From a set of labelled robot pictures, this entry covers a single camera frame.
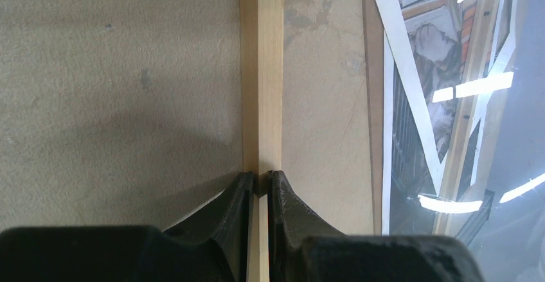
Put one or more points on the printed photo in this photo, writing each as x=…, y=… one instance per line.
x=464, y=52

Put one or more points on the wooden picture frame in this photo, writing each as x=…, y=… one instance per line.
x=261, y=67

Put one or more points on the transparent acrylic sheet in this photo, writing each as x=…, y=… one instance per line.
x=326, y=149

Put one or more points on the brown frame backing board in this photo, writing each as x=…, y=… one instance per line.
x=374, y=58

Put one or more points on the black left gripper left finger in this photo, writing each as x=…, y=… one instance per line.
x=210, y=245

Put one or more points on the white photo mat board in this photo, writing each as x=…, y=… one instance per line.
x=394, y=27

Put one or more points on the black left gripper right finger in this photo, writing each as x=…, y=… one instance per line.
x=304, y=247

